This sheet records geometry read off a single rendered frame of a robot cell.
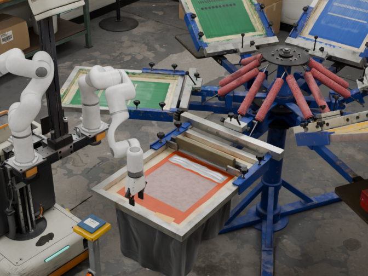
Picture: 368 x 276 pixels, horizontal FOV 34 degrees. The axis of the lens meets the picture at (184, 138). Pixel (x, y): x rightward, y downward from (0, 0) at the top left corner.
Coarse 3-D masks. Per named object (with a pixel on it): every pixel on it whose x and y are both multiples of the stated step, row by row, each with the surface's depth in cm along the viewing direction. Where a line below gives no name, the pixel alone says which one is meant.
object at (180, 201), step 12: (216, 168) 332; (192, 180) 322; (204, 180) 322; (228, 180) 323; (168, 192) 313; (180, 192) 313; (192, 192) 313; (204, 192) 313; (156, 204) 304; (168, 204) 304; (180, 204) 304; (192, 204) 305; (180, 216) 296
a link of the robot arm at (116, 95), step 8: (120, 72) 291; (128, 80) 287; (112, 88) 281; (120, 88) 282; (128, 88) 283; (112, 96) 280; (120, 96) 281; (128, 96) 284; (112, 104) 280; (120, 104) 280; (112, 112) 281
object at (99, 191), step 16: (208, 144) 350; (224, 144) 346; (144, 160) 333; (256, 160) 333; (112, 176) 318; (96, 192) 307; (224, 192) 308; (128, 208) 296; (208, 208) 297; (160, 224) 286; (192, 224) 286
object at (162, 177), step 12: (168, 156) 341; (180, 156) 341; (156, 168) 331; (168, 168) 331; (180, 168) 331; (156, 180) 321; (168, 180) 322; (180, 180) 322; (120, 192) 312; (144, 192) 312; (156, 192) 313; (144, 204) 304
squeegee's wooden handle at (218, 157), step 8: (176, 136) 339; (184, 144) 338; (192, 144) 334; (200, 144) 333; (192, 152) 336; (200, 152) 332; (208, 152) 329; (216, 152) 326; (216, 160) 328; (224, 160) 324; (232, 160) 320
